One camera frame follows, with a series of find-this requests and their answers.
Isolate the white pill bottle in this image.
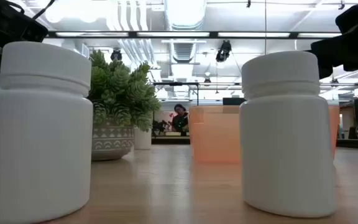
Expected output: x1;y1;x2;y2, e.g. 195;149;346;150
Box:
134;126;152;151
0;41;94;224
239;50;337;218

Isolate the orange translucent plastic basket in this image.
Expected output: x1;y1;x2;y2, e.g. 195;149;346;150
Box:
188;105;341;165

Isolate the overhead light bar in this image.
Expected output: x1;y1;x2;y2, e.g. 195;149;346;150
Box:
47;30;343;40

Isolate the green succulent in patterned pot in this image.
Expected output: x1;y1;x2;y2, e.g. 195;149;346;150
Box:
87;49;162;162

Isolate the person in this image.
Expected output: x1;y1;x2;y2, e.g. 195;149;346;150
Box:
170;103;190;137

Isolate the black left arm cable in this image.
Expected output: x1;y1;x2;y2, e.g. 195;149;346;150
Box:
6;0;57;20

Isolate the black ceiling-hung camera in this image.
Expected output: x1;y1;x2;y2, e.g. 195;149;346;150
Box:
215;39;232;63
110;48;123;62

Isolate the silver ceiling air duct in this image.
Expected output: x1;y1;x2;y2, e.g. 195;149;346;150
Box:
163;0;208;31

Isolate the black aluminium rig frame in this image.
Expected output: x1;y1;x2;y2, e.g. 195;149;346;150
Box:
151;136;358;149

